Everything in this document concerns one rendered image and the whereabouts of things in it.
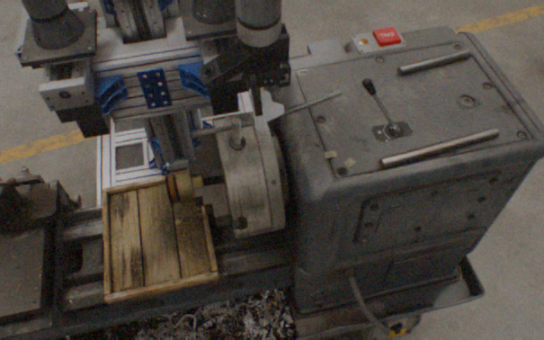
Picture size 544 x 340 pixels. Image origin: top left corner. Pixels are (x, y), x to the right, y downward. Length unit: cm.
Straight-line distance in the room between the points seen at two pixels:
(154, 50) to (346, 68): 68
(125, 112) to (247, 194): 81
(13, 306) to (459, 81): 123
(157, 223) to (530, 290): 174
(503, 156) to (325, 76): 45
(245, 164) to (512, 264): 172
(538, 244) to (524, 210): 19
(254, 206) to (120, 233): 49
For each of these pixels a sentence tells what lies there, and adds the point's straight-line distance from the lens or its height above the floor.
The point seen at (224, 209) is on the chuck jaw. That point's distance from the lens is 113.
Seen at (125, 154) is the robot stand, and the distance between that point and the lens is 250.
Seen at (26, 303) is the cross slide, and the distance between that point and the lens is 133.
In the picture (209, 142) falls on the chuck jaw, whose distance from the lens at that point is 118.
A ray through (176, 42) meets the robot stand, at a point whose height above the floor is 107.
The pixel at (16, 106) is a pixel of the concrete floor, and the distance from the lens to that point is 333.
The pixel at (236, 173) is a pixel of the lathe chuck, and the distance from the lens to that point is 107.
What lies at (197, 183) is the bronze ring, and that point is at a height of 111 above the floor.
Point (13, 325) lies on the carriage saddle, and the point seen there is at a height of 93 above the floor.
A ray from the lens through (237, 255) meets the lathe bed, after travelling 138.
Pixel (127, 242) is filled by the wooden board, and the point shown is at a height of 88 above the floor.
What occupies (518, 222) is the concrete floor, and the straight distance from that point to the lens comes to 267.
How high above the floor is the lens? 208
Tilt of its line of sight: 54 degrees down
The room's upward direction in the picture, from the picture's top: 3 degrees counter-clockwise
